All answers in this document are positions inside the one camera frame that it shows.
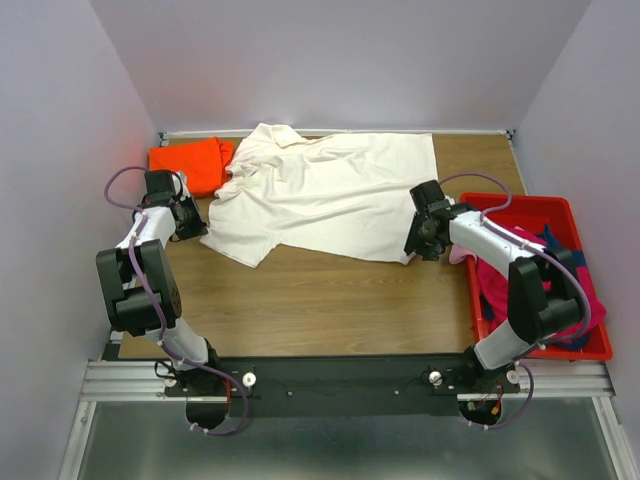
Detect white t-shirt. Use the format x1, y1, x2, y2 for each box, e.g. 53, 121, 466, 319
201, 124, 438, 268

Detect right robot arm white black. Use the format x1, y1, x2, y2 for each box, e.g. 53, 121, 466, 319
404, 180, 592, 392

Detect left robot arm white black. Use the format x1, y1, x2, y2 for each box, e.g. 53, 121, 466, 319
96, 166, 222, 395

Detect light pink t-shirt in bin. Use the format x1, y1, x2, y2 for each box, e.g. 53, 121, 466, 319
449, 245, 473, 265

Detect folded orange t-shirt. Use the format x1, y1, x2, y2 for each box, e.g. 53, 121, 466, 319
149, 137, 234, 198

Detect magenta t-shirt in bin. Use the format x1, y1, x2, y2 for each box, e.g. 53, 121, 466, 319
474, 225, 608, 346

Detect red plastic bin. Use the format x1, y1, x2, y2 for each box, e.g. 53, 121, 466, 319
462, 195, 613, 361

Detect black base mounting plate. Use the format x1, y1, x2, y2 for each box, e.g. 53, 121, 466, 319
159, 353, 520, 431

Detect navy blue t-shirt in bin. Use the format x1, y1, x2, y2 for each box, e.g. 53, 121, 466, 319
479, 224, 591, 351

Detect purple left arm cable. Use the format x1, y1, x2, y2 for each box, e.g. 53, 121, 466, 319
103, 165, 250, 437

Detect aluminium extrusion rail frame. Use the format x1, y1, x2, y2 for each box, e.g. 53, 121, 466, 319
59, 130, 626, 480

